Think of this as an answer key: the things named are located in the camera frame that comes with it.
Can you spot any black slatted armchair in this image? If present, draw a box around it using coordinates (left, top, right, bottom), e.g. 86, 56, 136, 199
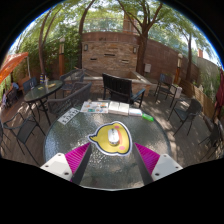
101, 72, 147, 109

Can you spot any yellow chick-shaped mouse pad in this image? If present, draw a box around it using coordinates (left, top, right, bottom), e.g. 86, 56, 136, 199
87, 120, 134, 157

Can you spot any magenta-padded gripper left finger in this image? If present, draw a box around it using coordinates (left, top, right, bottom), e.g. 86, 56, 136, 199
39, 142, 94, 186

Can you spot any green wipes pack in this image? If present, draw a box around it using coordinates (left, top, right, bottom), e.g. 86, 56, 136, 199
141, 113, 155, 122

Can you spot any grey wicker chair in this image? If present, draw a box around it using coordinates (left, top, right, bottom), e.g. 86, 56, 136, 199
59, 68, 86, 98

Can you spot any forked tree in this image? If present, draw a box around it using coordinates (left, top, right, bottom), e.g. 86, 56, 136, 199
116, 0, 161, 76

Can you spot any dark metal patio chair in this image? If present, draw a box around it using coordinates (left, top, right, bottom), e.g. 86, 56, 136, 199
153, 73, 183, 108

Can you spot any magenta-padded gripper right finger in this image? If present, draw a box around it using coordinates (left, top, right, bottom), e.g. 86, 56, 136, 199
132, 142, 184, 187

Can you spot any black round patio table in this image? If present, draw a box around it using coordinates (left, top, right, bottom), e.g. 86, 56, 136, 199
23, 79, 64, 126

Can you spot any wooden lamp post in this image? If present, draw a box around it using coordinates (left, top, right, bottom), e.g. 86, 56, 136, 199
173, 52, 184, 84
58, 36, 67, 77

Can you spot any orange parasol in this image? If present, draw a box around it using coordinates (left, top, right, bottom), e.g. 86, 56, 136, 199
0, 51, 30, 85

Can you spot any dark mesh patio chair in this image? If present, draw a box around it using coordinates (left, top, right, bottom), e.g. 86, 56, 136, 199
0, 114, 47, 167
167, 97, 203, 137
198, 120, 224, 160

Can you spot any white computer mouse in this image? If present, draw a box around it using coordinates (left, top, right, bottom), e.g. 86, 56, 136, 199
107, 128, 120, 147

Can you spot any colourful printed leaflet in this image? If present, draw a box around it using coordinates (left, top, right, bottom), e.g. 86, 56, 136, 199
80, 100, 110, 114

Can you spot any dark wicker chair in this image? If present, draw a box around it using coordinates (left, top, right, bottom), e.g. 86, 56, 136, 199
46, 81, 93, 118

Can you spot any small white box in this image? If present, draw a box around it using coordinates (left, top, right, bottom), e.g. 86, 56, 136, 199
128, 107, 144, 117

